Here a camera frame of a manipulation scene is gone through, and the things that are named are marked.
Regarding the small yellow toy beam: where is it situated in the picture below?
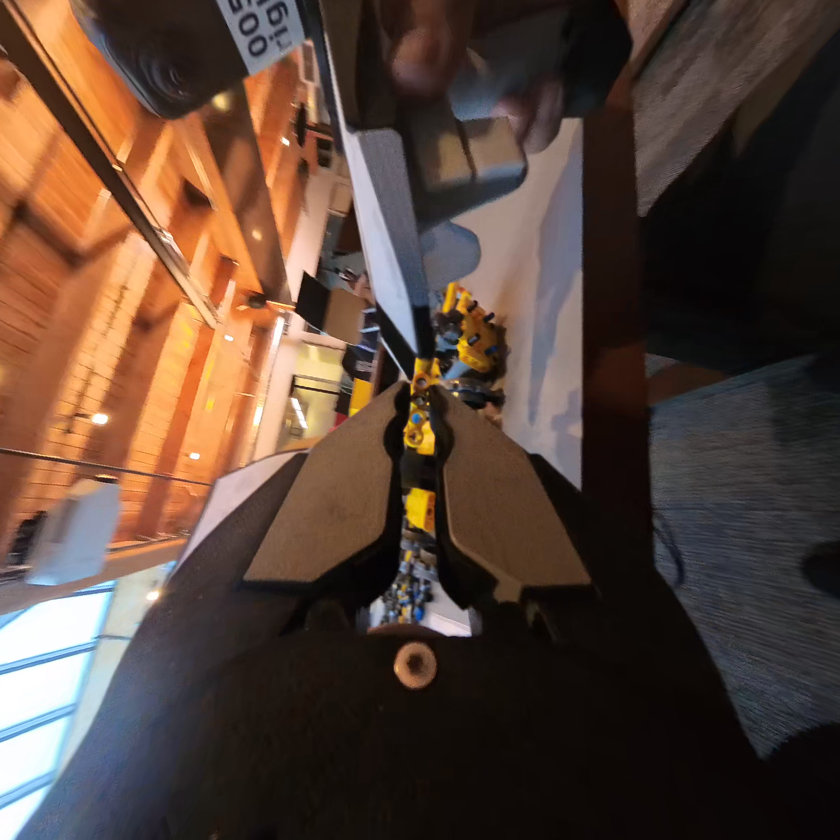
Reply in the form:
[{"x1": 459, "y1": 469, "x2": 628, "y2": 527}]
[{"x1": 405, "y1": 357, "x2": 447, "y2": 454}]

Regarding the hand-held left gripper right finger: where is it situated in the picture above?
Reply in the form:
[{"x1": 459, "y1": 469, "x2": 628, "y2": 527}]
[{"x1": 427, "y1": 388, "x2": 592, "y2": 607}]

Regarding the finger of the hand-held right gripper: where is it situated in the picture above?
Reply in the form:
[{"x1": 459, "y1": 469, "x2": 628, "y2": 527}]
[
  {"x1": 339, "y1": 125, "x2": 437, "y2": 362},
  {"x1": 401, "y1": 112, "x2": 529, "y2": 235}
]

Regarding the person's right hand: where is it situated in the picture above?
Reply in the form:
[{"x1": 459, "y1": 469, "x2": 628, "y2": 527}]
[{"x1": 388, "y1": 0, "x2": 568, "y2": 152}]

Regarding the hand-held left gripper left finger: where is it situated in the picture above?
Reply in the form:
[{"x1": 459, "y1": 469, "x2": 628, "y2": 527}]
[{"x1": 246, "y1": 384, "x2": 410, "y2": 605}]

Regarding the white blurred panel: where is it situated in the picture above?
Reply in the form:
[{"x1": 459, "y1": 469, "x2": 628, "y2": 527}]
[{"x1": 27, "y1": 479, "x2": 122, "y2": 585}]

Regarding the grey desk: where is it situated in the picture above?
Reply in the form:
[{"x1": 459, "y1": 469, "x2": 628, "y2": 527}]
[{"x1": 184, "y1": 119, "x2": 644, "y2": 631}]

